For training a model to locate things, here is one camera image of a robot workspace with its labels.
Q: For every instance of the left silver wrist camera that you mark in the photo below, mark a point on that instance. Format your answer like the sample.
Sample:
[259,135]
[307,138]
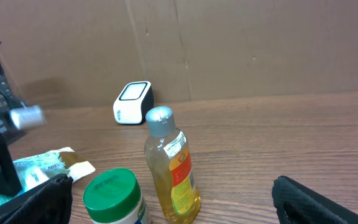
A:
[27,117]

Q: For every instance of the white barcode scanner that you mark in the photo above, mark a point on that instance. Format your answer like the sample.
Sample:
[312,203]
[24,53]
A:
[134,101]

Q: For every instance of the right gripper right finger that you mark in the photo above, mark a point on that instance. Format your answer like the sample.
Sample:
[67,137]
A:
[297,204]

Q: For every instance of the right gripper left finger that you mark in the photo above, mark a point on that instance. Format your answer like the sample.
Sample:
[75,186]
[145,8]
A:
[47,203]

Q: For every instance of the teal white tissue pack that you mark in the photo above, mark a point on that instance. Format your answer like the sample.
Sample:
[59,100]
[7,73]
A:
[29,178]

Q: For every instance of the teal snack packet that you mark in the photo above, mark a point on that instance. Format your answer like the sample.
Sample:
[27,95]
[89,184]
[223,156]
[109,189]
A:
[50,163]

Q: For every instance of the brown white snack wrapper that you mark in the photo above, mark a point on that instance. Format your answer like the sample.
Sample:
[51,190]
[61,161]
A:
[71,164]

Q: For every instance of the green lid jar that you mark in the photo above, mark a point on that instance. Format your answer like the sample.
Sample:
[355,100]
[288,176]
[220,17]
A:
[115,197]

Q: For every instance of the yellow dish soap bottle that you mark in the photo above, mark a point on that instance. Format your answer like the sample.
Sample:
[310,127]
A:
[168,156]

